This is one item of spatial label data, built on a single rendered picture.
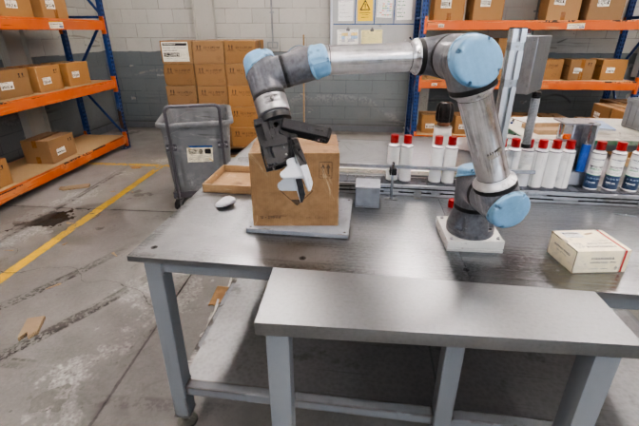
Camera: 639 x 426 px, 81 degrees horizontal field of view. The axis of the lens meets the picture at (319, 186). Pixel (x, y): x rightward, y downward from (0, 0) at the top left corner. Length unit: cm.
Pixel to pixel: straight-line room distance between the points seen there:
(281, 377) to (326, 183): 60
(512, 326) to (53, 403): 187
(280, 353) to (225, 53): 400
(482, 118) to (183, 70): 416
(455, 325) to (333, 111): 527
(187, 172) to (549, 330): 295
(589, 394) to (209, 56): 439
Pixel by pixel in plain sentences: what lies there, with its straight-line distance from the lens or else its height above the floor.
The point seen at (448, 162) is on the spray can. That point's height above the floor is 98.
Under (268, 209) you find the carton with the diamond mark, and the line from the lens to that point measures 132.
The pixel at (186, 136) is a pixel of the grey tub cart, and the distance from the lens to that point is 335.
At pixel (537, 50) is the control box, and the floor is 143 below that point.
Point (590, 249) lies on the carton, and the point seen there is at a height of 91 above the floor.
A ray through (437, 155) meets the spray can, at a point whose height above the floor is 101.
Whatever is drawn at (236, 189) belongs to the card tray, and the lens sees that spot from 168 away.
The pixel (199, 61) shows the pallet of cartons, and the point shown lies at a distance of 479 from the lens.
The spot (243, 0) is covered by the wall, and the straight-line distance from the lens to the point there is 618.
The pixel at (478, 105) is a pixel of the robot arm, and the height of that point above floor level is 132.
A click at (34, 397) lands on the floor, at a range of 227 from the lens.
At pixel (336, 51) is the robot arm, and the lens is 102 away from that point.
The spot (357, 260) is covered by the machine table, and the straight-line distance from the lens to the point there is 120.
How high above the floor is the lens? 149
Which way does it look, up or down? 22 degrees down
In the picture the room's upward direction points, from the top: straight up
